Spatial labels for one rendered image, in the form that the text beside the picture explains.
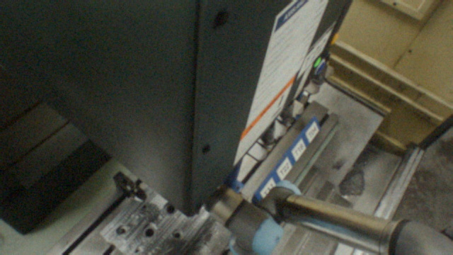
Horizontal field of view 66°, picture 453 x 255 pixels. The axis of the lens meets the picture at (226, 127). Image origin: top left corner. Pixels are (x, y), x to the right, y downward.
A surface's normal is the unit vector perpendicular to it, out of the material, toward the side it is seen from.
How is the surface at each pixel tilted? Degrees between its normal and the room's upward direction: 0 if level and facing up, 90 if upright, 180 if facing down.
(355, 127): 24
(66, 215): 0
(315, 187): 8
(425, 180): 0
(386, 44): 90
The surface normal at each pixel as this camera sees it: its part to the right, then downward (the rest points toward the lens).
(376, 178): -0.14, -0.68
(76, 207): 0.11, -0.54
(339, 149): -0.15, -0.24
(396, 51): -0.60, 0.63
